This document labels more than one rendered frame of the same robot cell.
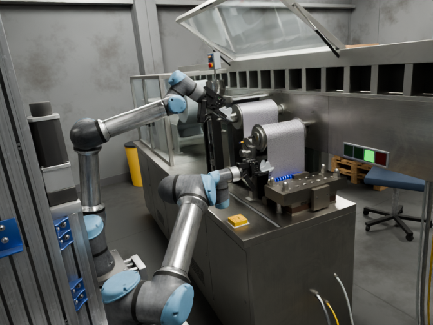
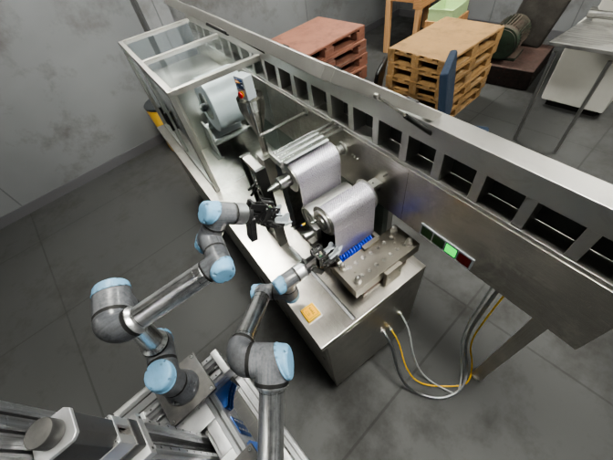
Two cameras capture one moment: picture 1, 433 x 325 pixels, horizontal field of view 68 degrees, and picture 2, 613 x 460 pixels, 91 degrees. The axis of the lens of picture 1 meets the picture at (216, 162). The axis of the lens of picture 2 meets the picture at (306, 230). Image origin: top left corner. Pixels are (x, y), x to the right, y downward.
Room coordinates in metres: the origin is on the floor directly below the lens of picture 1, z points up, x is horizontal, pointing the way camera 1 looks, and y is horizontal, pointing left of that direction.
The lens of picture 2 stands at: (0.80, -0.11, 2.24)
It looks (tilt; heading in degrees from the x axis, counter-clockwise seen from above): 50 degrees down; 357
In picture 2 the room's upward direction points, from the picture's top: 12 degrees counter-clockwise
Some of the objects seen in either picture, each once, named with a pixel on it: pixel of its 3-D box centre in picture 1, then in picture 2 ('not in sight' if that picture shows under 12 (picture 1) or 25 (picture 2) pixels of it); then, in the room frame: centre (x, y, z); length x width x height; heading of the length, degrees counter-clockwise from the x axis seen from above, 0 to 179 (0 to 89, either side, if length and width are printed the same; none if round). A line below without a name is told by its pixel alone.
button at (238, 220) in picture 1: (237, 220); (310, 312); (1.40, -0.08, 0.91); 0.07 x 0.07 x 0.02; 23
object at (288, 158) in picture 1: (286, 160); (355, 233); (1.64, -0.37, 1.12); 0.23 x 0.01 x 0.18; 113
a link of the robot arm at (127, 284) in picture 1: (125, 297); not in sight; (0.83, 0.31, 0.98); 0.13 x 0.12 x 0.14; 74
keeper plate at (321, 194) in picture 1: (320, 197); (392, 274); (1.46, -0.50, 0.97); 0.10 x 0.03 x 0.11; 113
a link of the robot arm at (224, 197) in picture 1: (218, 196); (286, 291); (1.49, 0.01, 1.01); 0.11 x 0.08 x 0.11; 74
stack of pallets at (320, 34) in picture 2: not in sight; (311, 75); (4.87, -0.81, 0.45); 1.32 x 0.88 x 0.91; 119
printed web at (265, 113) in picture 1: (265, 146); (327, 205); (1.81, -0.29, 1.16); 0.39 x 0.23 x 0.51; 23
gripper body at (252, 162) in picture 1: (247, 169); (315, 260); (1.55, -0.16, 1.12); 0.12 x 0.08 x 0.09; 113
